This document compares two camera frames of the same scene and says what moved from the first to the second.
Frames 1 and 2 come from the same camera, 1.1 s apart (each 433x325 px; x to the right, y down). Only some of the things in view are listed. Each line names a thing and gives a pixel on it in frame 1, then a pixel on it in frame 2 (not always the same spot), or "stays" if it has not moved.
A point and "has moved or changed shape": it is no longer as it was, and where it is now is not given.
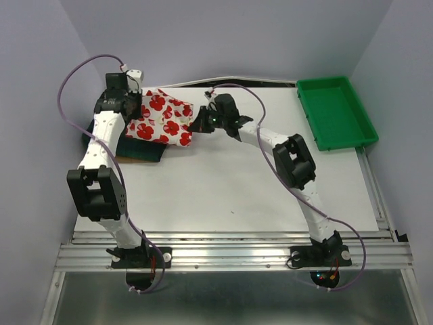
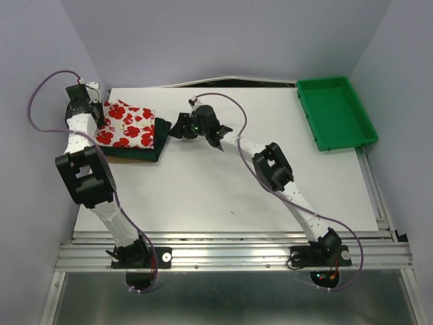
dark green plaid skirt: (129, 147) stays
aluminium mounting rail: (228, 250) stays
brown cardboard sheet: (124, 160) stays
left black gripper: (137, 114) to (101, 120)
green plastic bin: (333, 113) stays
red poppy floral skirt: (163, 120) has moved or changed shape
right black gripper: (200, 124) to (178, 130)
